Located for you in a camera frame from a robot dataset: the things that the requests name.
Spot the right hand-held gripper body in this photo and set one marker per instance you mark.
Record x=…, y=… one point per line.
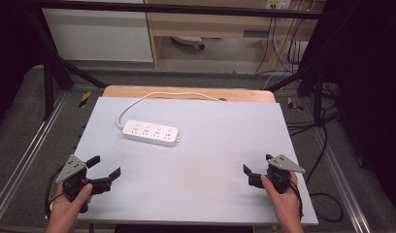
x=280, y=174

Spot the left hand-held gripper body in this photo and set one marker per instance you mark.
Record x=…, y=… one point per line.
x=75, y=177

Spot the office chair base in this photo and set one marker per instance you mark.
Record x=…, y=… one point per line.
x=188, y=40

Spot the white cabinet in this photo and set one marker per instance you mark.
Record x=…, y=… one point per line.
x=99, y=35

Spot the aluminium rail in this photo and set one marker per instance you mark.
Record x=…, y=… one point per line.
x=27, y=152
x=343, y=184

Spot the black metal frame bar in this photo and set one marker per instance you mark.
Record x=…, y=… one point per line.
x=186, y=8

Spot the wooden desk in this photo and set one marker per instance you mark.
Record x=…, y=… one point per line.
x=205, y=26

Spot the white wall socket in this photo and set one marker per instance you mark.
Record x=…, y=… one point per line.
x=278, y=4

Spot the yellow black tape marker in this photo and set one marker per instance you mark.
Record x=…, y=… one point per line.
x=293, y=104
x=85, y=99

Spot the person's right hand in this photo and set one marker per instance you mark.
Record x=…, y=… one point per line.
x=282, y=202

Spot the wooden table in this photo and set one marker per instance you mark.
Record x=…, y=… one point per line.
x=186, y=91

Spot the person's left hand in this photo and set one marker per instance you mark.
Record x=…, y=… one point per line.
x=67, y=207

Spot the black curtain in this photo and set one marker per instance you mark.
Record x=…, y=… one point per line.
x=11, y=48
x=370, y=81

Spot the light grey table board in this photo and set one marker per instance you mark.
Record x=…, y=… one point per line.
x=199, y=168

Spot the white power strip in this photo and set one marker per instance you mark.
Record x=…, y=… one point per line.
x=151, y=132

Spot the black metal frame stand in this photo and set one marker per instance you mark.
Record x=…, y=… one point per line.
x=317, y=93
x=49, y=87

